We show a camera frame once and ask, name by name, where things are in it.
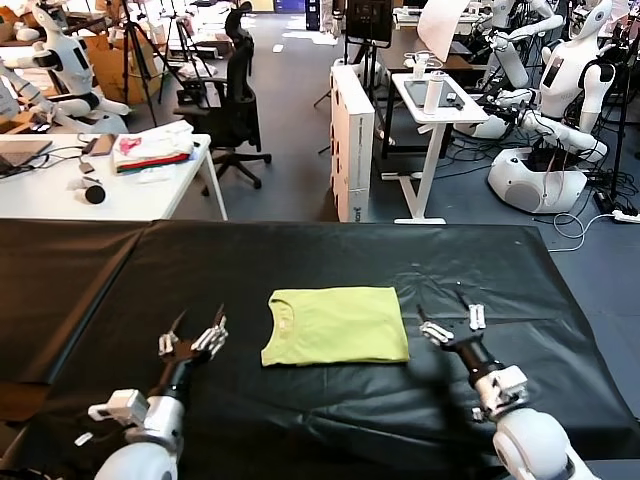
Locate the grey laptop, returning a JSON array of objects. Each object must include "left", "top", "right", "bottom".
[{"left": 0, "top": 140, "right": 54, "bottom": 177}]

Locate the black office chair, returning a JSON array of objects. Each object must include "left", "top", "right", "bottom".
[{"left": 173, "top": 2, "right": 274, "bottom": 197}]

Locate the white humanoid robot right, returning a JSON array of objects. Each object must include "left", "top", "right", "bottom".
[{"left": 472, "top": 0, "right": 617, "bottom": 215}]

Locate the yellow-green t-shirt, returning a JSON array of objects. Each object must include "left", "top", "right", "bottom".
[{"left": 259, "top": 285, "right": 411, "bottom": 368}]

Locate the stack of folded clothes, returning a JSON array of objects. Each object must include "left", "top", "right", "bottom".
[{"left": 112, "top": 122, "right": 196, "bottom": 176}]

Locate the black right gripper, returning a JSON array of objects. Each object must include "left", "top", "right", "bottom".
[{"left": 415, "top": 289, "right": 502, "bottom": 387}]

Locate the white humanoid robot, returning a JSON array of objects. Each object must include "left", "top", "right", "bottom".
[
  {"left": 472, "top": 0, "right": 617, "bottom": 215},
  {"left": 0, "top": 0, "right": 132, "bottom": 135}
]

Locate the curved white sheet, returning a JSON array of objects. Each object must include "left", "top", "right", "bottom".
[{"left": 417, "top": 0, "right": 466, "bottom": 64}]

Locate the white drink bottle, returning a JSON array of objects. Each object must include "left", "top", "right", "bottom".
[{"left": 423, "top": 70, "right": 446, "bottom": 115}]

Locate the black camera tripod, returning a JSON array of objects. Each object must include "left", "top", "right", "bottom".
[
  {"left": 118, "top": 0, "right": 169, "bottom": 129},
  {"left": 161, "top": 14, "right": 214, "bottom": 109}
]

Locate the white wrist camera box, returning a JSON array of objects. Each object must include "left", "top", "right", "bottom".
[
  {"left": 87, "top": 388, "right": 150, "bottom": 427},
  {"left": 484, "top": 364, "right": 531, "bottom": 419}
]

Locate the black monitor on stand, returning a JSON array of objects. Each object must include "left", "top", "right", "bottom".
[{"left": 313, "top": 0, "right": 395, "bottom": 156}]

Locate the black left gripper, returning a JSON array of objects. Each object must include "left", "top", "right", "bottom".
[{"left": 157, "top": 302, "right": 231, "bottom": 399}]

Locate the white humanoid robot left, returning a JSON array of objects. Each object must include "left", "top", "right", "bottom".
[{"left": 0, "top": 0, "right": 132, "bottom": 135}]

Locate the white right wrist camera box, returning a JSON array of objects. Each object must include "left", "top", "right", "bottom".
[{"left": 484, "top": 364, "right": 531, "bottom": 419}]

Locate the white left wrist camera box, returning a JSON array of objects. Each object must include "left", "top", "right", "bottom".
[{"left": 87, "top": 388, "right": 150, "bottom": 427}]

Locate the black tablet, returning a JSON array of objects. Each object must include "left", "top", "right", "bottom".
[{"left": 403, "top": 78, "right": 465, "bottom": 110}]

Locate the white black handheld controller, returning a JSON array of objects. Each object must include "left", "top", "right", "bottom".
[{"left": 67, "top": 177, "right": 106, "bottom": 205}]

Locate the brown cardboard box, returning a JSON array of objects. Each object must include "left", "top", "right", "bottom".
[{"left": 83, "top": 32, "right": 169, "bottom": 106}]

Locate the black light stand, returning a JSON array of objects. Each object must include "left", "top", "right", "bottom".
[{"left": 594, "top": 49, "right": 640, "bottom": 211}]

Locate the small white standing desk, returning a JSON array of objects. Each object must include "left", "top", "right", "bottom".
[{"left": 381, "top": 73, "right": 491, "bottom": 225}]

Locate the white floor cable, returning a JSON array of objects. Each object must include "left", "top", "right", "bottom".
[{"left": 547, "top": 212, "right": 616, "bottom": 252}]

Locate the large white desk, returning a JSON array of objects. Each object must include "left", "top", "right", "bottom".
[{"left": 0, "top": 133, "right": 229, "bottom": 222}]

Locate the brown flat case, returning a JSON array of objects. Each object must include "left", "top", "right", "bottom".
[{"left": 88, "top": 133, "right": 119, "bottom": 157}]

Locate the tall white cardboard box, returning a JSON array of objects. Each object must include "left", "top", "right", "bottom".
[{"left": 329, "top": 64, "right": 376, "bottom": 224}]

